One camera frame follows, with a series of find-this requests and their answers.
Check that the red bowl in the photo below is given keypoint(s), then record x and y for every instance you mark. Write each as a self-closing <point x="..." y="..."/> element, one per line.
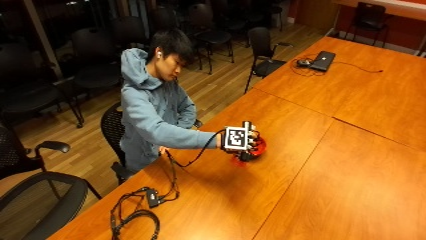
<point x="261" y="146"/>

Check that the white counter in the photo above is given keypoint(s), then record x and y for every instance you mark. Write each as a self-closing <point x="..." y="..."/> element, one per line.
<point x="390" y="8"/>

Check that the white cube with black markers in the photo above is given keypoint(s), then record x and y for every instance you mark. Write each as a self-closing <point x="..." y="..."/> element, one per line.
<point x="236" y="138"/>

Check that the black office chair with armrests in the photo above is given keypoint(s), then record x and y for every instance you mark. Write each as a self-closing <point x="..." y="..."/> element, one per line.
<point x="264" y="56"/>

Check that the the person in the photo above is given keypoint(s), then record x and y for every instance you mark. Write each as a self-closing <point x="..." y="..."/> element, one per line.
<point x="151" y="110"/>

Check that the black laptop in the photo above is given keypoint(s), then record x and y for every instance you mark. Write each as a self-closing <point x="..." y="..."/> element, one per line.
<point x="323" y="60"/>

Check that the black mesh office chair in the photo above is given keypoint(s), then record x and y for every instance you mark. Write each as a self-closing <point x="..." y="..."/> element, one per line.
<point x="112" y="130"/>
<point x="18" y="153"/>
<point x="44" y="206"/>

